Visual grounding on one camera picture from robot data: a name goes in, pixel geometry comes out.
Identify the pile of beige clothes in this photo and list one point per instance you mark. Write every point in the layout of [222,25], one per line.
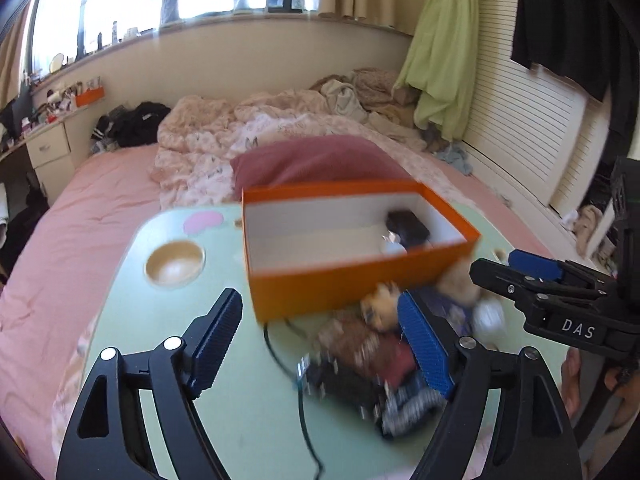
[370,85]

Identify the black and white item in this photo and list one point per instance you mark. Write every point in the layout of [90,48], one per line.
[407,227]

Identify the green cartoon-print desktop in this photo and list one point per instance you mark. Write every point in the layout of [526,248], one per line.
[150,320]

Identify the black clothes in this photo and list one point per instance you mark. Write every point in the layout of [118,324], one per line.
[135,122]

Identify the dark red pillow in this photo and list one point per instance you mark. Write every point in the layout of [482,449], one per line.
[320,160]

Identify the black studded item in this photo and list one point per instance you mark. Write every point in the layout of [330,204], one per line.
[340,385]

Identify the light green hanging garment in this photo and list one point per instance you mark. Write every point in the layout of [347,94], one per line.
[440,60]

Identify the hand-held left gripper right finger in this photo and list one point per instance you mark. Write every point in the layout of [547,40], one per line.
[425,345]

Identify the black hanging garment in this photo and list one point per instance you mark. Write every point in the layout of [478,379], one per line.
[560,20]

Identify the white drawer cabinet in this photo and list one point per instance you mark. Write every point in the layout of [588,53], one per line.
[50,147]

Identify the beige toy figurine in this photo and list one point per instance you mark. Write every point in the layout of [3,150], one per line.
[380,307]

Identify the white slatted panel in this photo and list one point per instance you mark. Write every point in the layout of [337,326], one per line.
[525,125]

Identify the light blue cloth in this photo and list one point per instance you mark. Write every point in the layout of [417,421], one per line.
[457,157]

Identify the pink bed sheet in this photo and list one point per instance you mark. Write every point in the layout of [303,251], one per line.
[75,235]

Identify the blue striped pouch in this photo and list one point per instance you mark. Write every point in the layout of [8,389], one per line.
[410,407]

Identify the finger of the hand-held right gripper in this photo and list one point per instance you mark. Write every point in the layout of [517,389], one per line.
[535,263]
[495,277]

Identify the orange cardboard box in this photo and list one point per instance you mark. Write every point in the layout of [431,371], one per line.
[325,285]

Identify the orange tray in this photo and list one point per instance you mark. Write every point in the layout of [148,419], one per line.
[90,96]

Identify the small brown box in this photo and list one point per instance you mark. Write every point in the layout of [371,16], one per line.
[360,345]

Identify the beige garment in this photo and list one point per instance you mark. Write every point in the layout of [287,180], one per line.
[587,225]

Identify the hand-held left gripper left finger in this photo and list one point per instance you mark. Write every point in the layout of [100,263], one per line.
[215,340]

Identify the pink floral duvet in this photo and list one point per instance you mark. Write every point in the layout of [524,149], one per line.
[210,130]

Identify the white round item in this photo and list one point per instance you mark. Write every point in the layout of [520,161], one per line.
[392,247]

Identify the person's right hand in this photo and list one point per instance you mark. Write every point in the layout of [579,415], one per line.
[570,380]

